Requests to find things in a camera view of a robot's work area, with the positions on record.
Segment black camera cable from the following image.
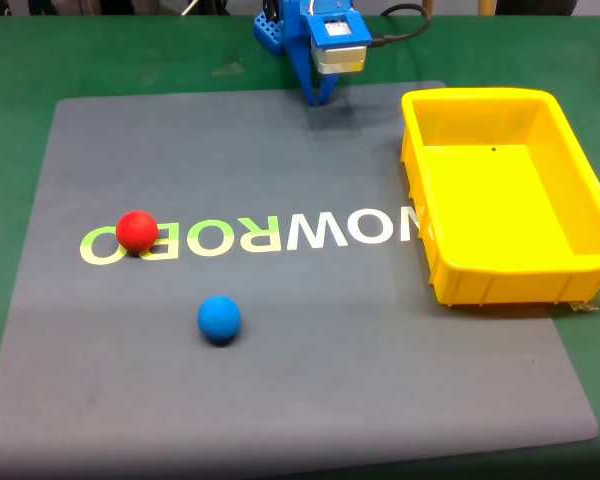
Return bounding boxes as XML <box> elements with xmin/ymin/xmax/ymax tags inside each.
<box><xmin>369</xmin><ymin>3</ymin><xmax>433</xmax><ymax>50</ymax></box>

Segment grey printed mat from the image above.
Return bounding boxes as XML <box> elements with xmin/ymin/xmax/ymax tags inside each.
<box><xmin>0</xmin><ymin>80</ymin><xmax>600</xmax><ymax>474</ymax></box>

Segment red ball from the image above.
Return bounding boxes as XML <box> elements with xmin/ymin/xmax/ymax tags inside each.
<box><xmin>115</xmin><ymin>210</ymin><xmax>160</xmax><ymax>255</ymax></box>

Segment blue ball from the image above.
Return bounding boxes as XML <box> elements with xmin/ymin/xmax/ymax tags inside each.
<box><xmin>197</xmin><ymin>295</ymin><xmax>243</xmax><ymax>345</ymax></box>

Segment clear plastic scrap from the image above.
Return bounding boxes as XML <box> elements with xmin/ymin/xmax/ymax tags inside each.
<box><xmin>567</xmin><ymin>291</ymin><xmax>600</xmax><ymax>315</ymax></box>

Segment yellow plastic bin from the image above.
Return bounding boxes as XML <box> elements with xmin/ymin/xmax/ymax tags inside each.
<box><xmin>400</xmin><ymin>87</ymin><xmax>600</xmax><ymax>308</ymax></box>

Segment silver camera box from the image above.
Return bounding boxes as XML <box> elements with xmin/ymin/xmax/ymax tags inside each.
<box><xmin>309</xmin><ymin>44</ymin><xmax>369</xmax><ymax>77</ymax></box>

